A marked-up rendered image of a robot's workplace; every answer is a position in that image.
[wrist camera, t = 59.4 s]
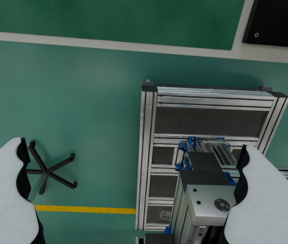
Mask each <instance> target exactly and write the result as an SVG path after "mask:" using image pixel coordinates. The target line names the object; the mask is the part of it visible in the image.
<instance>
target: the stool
mask: <svg viewBox="0 0 288 244"><path fill-rule="evenodd" d="M34 147H35V141H31V142H30V144H29V146H28V149H29V151H30V153H31V154H32V156H33V157H34V159H35V160H36V162H37V164H38V165H39V167H40V168H41V170H40V169H26V173H27V174H40V175H41V177H40V178H39V180H38V182H37V183H36V185H35V186H34V188H33V189H32V191H31V193H30V194H29V197H28V200H29V201H30V202H31V203H32V202H33V200H34V199H35V197H36V195H37V193H38V192H39V195H42V194H43V193H44V192H45V185H46V181H47V178H48V177H50V178H52V179H54V180H56V181H58V182H60V183H62V184H63V185H65V186H67V187H69V188H71V189H74V188H76V187H77V182H74V184H72V183H70V182H68V181H67V180H65V179H63V178H61V177H59V176H57V175H56V174H54V173H52V172H53V171H55V170H57V169H59V168H61V167H63V166H65V165H67V164H69V163H70V162H72V161H73V160H74V158H75V154H74V153H72V154H71V155H70V157H69V158H67V159H65V160H64V161H62V162H60V163H58V164H56V165H54V166H52V167H51V168H49V169H47V168H46V166H45V164H44V163H43V161H42V159H41V158H40V156H39V154H38V153H37V151H36V150H35V148H34ZM40 224H41V227H42V230H43V231H44V229H43V225H42V223H41V222H40Z"/></svg>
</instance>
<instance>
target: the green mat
mask: <svg viewBox="0 0 288 244"><path fill-rule="evenodd" d="M244 2H245V0H0V32H10V33H22V34H34V35H46V36H58V37H71V38H83V39H94V40H107V41H119V42H131V43H143V44H155V45H167V46H184V47H196V48H208V49H220V50H231V49H232V45H233V42H234V38H235V35H236V31H237V27H238V24H239V21H240V17H241V13H242V10H243V5H244Z"/></svg>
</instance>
